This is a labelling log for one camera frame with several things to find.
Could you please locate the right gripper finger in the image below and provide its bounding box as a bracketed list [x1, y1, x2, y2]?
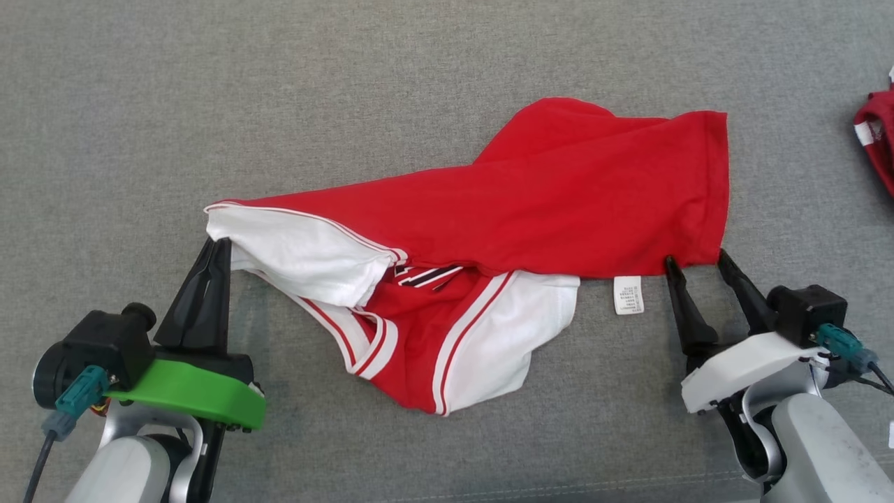
[664, 256, 721, 358]
[717, 249, 777, 336]

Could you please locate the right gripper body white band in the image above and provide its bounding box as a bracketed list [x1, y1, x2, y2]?
[681, 331, 830, 415]

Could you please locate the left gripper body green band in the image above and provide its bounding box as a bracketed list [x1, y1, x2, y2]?
[105, 342, 267, 432]

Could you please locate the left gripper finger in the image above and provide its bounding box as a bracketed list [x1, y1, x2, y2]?
[202, 238, 232, 354]
[154, 240, 218, 351]

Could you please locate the red shirt with white sleeves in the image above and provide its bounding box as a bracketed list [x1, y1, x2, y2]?
[204, 96, 729, 417]

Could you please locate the red Bulls 23 jersey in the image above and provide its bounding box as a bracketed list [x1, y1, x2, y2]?
[853, 66, 894, 200]

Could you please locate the right camera teal plug cable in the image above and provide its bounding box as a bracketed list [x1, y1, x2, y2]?
[816, 323, 894, 393]

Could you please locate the camera teal plug cable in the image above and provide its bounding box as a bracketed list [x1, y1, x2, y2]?
[816, 323, 894, 393]
[23, 365, 111, 503]

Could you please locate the left camera teal plug cable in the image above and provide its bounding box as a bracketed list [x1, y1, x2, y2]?
[23, 365, 111, 503]

